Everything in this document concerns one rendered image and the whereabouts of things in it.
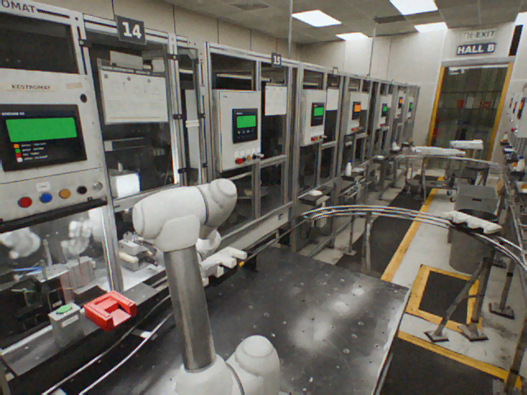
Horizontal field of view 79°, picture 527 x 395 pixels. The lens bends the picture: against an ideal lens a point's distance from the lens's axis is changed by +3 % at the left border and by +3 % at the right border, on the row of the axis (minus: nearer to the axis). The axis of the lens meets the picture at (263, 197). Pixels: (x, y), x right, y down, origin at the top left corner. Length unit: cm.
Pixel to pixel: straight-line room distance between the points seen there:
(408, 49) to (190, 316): 886
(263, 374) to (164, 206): 63
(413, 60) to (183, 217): 871
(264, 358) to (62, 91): 113
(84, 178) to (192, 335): 72
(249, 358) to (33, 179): 93
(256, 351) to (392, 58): 879
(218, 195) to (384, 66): 869
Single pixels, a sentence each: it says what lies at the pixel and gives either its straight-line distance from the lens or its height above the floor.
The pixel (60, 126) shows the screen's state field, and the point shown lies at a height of 166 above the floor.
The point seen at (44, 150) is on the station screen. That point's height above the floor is 159.
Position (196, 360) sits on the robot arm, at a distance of 108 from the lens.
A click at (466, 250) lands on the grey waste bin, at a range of 392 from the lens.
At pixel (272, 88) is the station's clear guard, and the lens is 232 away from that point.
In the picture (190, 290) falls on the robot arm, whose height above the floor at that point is 121.
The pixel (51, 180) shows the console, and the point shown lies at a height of 148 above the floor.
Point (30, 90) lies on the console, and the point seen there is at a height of 177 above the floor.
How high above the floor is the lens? 176
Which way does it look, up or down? 18 degrees down
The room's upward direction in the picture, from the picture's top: straight up
